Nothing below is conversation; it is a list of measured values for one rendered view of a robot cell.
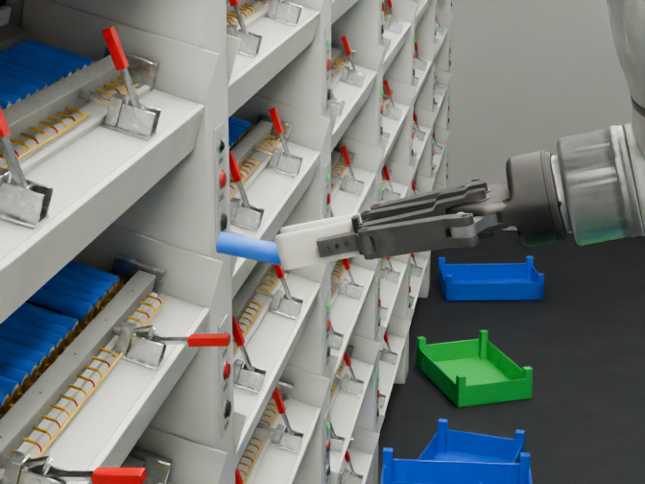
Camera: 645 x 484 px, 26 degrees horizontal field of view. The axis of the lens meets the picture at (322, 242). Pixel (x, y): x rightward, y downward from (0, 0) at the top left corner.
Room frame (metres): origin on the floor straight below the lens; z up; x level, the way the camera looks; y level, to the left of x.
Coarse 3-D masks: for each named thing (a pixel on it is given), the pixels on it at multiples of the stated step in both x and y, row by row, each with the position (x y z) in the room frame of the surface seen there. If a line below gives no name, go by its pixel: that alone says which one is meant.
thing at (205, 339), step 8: (152, 328) 1.13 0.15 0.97; (152, 336) 1.14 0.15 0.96; (184, 336) 1.14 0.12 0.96; (192, 336) 1.13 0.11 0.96; (200, 336) 1.13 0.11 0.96; (208, 336) 1.13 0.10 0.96; (216, 336) 1.13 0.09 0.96; (224, 336) 1.12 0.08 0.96; (168, 344) 1.13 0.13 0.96; (176, 344) 1.13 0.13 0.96; (184, 344) 1.13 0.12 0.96; (192, 344) 1.13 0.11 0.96; (200, 344) 1.12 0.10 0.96; (208, 344) 1.12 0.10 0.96; (216, 344) 1.12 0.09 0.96; (224, 344) 1.12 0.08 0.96
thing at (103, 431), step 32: (96, 256) 1.31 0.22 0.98; (128, 256) 1.29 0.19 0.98; (160, 256) 1.30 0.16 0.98; (192, 256) 1.29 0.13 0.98; (160, 288) 1.28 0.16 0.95; (192, 288) 1.29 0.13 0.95; (160, 320) 1.23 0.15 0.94; (192, 320) 1.25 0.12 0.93; (192, 352) 1.25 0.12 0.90; (128, 384) 1.08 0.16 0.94; (160, 384) 1.12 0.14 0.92; (64, 416) 1.00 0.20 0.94; (96, 416) 1.01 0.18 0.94; (128, 416) 1.03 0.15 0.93; (32, 448) 0.94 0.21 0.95; (64, 448) 0.95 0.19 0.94; (96, 448) 0.96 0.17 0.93; (128, 448) 1.04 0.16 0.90
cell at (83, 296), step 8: (48, 280) 1.20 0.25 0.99; (48, 288) 1.20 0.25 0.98; (56, 288) 1.20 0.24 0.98; (64, 288) 1.20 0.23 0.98; (72, 288) 1.20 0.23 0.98; (72, 296) 1.19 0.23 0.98; (80, 296) 1.19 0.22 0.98; (88, 296) 1.20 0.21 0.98; (96, 296) 1.20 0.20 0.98; (96, 304) 1.19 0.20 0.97
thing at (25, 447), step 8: (136, 312) 1.22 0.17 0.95; (112, 344) 1.14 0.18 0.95; (104, 352) 1.12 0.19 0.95; (96, 360) 1.10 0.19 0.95; (96, 368) 1.09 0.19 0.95; (88, 376) 1.07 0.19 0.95; (80, 384) 1.05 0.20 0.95; (72, 392) 1.03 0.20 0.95; (64, 400) 1.01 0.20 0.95; (48, 416) 0.98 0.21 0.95; (56, 416) 0.99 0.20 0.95; (40, 424) 0.97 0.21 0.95; (48, 424) 0.97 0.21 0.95; (32, 432) 0.95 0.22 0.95; (40, 432) 0.95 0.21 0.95; (24, 448) 0.92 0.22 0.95; (0, 472) 0.88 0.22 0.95; (0, 480) 0.87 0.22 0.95
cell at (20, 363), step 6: (0, 354) 1.04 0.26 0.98; (6, 354) 1.04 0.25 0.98; (12, 354) 1.04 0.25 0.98; (0, 360) 1.03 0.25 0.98; (6, 360) 1.03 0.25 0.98; (12, 360) 1.03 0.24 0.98; (18, 360) 1.03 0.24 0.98; (24, 360) 1.04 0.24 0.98; (30, 360) 1.04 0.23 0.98; (12, 366) 1.03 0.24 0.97; (18, 366) 1.03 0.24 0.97; (24, 366) 1.03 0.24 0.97; (30, 366) 1.03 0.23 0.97; (36, 366) 1.04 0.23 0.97; (30, 372) 1.03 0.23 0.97
